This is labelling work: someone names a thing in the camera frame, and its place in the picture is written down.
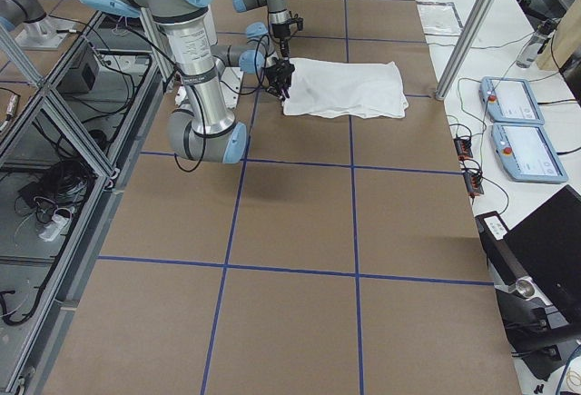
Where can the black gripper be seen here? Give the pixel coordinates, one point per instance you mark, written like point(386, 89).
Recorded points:
point(280, 33)
point(277, 74)

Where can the white long sleeve printed shirt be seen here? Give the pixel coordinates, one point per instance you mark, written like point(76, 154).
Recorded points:
point(330, 90)

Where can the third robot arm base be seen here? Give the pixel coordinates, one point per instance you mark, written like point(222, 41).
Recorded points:
point(41, 31)

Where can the orange circuit board upper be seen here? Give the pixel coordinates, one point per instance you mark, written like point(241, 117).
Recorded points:
point(463, 148)

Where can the orange circuit board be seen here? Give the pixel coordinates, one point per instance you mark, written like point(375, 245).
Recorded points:
point(463, 148)
point(473, 185)

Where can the grey electronics box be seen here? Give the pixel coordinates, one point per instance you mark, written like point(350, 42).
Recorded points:
point(81, 75)

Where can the orange circuit board lower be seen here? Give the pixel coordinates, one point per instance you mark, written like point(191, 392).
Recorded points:
point(473, 185)

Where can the upper blue teach pendant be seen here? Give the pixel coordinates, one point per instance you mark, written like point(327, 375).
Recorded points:
point(510, 100)

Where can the blue teach pendant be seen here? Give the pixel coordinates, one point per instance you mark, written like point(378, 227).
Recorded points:
point(526, 153)
point(510, 100)

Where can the lower blue teach pendant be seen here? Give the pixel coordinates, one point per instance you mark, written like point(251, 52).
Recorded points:
point(526, 153)

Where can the black device with label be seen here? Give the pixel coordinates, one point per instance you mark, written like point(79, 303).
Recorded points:
point(515, 279)

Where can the white power strip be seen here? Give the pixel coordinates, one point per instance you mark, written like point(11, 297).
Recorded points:
point(53, 229)

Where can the aluminium frame post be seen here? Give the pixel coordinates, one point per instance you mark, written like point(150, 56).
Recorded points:
point(460, 52)

